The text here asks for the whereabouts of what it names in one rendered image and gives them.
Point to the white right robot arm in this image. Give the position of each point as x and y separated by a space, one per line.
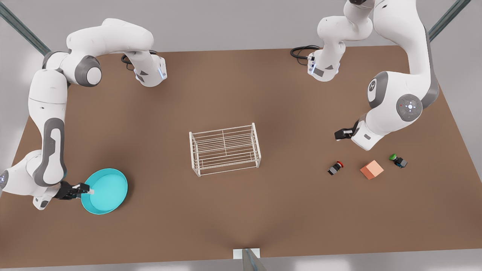
52 101

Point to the green button switch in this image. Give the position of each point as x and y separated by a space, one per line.
398 160

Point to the red button switch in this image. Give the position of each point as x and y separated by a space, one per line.
334 168

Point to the silver frame post with foot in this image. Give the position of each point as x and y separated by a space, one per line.
248 259

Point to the orange cube block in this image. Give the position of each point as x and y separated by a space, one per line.
371 169

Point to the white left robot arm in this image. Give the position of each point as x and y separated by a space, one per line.
399 75

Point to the turquoise plate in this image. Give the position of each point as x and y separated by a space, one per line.
106 191

